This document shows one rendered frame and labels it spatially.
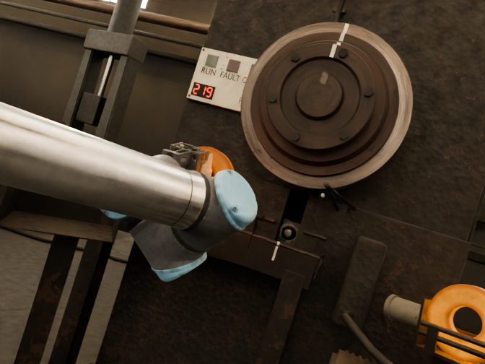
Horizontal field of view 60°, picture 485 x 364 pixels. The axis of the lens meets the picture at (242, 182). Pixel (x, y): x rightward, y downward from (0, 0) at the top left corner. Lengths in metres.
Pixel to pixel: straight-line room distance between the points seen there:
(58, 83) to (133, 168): 9.35
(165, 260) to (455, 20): 1.10
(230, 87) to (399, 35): 0.54
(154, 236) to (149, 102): 7.88
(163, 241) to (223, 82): 0.83
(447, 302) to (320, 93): 0.57
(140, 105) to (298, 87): 7.59
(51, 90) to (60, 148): 9.44
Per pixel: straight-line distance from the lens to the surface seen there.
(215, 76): 1.45
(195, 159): 0.90
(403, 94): 1.21
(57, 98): 9.79
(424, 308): 1.04
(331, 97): 1.11
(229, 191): 0.61
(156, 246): 0.71
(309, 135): 1.10
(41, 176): 0.50
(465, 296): 1.02
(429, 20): 1.45
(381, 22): 1.44
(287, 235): 1.28
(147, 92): 8.63
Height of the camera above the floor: 0.84
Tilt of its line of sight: level
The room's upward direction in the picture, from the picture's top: 17 degrees clockwise
